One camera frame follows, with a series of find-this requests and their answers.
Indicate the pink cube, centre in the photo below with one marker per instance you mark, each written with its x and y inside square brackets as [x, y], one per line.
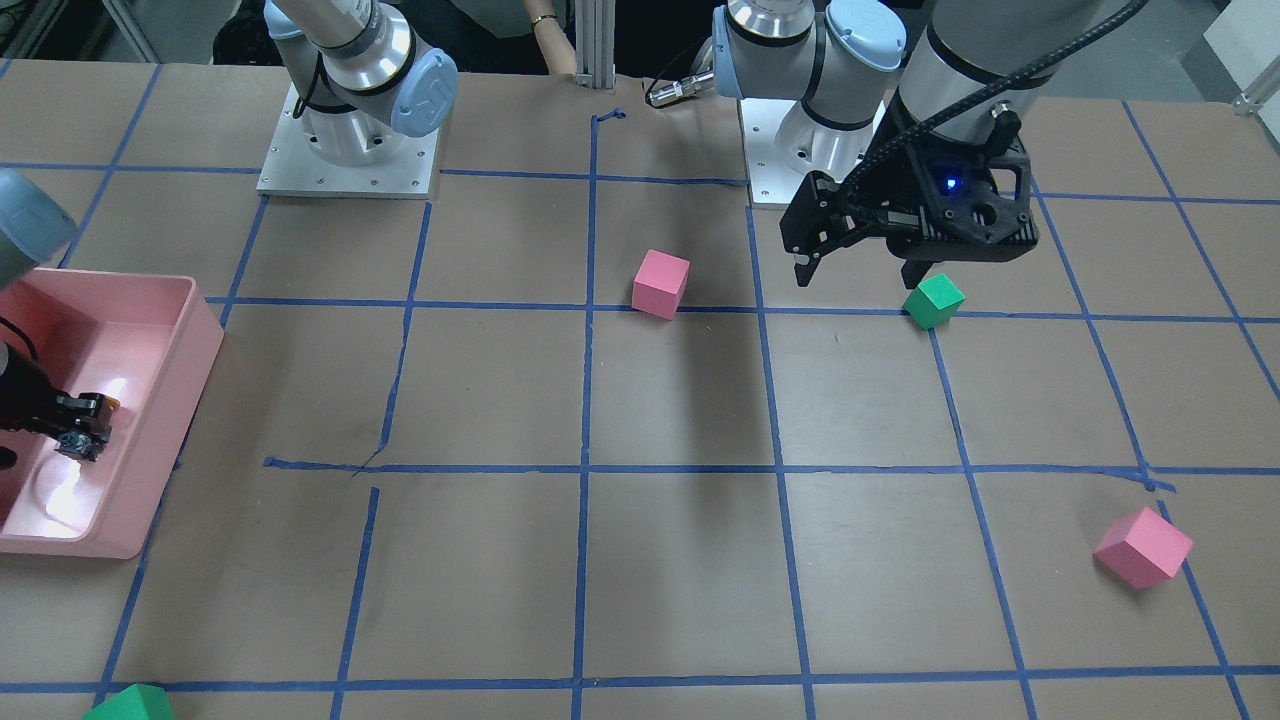
[659, 284]

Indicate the person forearm with bracelet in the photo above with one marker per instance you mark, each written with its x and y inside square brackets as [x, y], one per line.
[557, 51]

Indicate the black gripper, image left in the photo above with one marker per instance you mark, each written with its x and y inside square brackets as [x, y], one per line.
[30, 403]

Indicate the metal base plate, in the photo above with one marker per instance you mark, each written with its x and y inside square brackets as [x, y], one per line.
[340, 165]
[782, 143]

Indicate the yellow push button switch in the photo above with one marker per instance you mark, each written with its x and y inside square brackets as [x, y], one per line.
[80, 447]

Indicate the silver cable connector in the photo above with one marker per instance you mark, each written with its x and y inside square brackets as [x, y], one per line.
[661, 94]

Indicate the pink cube, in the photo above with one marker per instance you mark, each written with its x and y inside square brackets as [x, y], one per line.
[1144, 549]
[659, 284]

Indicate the green cube, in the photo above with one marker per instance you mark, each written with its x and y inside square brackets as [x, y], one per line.
[933, 302]
[136, 702]

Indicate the aluminium profile post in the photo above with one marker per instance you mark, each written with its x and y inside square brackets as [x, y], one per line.
[594, 21]

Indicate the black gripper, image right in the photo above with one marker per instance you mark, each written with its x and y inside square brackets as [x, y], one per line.
[893, 180]

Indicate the green cube, bottom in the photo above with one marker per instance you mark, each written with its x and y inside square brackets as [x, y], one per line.
[136, 702]

